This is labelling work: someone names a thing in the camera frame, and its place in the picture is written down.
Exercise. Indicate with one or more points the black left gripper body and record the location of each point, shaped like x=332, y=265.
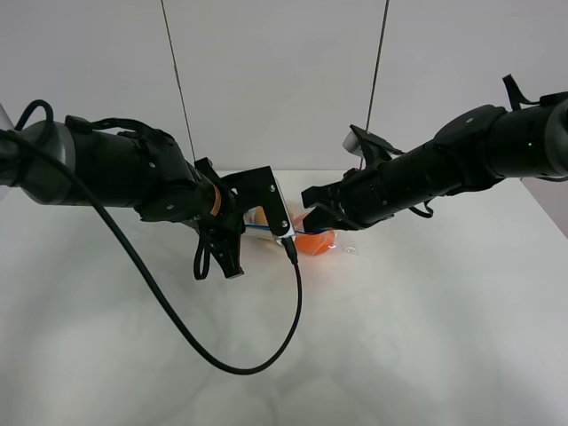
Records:
x=224, y=219

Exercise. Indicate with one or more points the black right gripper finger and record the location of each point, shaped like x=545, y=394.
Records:
x=324, y=194
x=321, y=219

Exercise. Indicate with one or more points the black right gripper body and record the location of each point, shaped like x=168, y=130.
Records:
x=368, y=197

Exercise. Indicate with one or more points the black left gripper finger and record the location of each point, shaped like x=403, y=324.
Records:
x=225, y=247

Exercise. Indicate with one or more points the clear blue-zip file bag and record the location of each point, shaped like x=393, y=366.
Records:
x=343, y=243

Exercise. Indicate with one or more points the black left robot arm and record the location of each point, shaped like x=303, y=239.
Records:
x=123, y=163

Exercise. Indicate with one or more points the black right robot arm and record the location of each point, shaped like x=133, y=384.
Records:
x=472, y=153

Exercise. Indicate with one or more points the orange toy orange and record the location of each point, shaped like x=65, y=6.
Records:
x=312, y=244

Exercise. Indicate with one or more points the yellow toy pear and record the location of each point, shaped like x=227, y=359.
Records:
x=256, y=225

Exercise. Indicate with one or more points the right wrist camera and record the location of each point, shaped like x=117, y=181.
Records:
x=369, y=147

